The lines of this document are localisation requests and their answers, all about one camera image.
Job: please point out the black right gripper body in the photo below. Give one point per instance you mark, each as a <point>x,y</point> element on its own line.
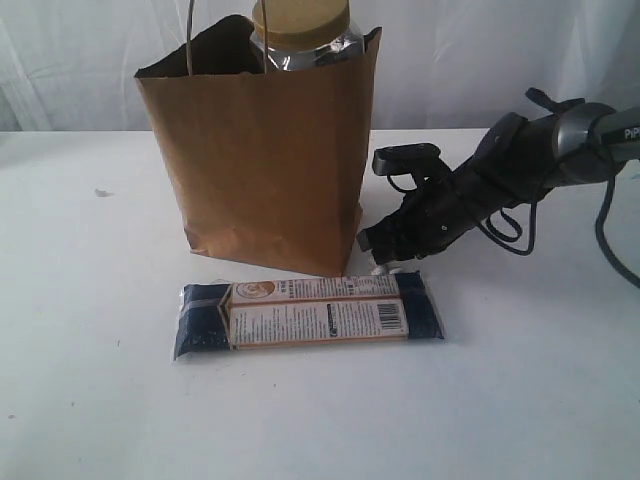
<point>506,170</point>

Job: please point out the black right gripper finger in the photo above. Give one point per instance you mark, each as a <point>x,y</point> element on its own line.
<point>379,241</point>

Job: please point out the white paper bits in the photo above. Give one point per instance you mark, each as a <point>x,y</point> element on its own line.
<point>389,268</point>

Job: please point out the brown paper shopping bag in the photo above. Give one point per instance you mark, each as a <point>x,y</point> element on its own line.
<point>266,167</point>

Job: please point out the dark blue noodle package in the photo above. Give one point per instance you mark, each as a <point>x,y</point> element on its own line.
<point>324,310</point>

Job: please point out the clear nut jar gold lid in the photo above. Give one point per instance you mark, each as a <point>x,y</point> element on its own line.
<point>292,35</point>

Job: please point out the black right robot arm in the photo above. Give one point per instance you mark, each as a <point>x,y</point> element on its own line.
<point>591,143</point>

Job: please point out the white backdrop curtain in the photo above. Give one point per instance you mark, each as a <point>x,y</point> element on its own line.
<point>70,65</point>

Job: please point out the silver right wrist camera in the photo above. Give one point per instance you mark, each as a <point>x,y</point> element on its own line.
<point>422,159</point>

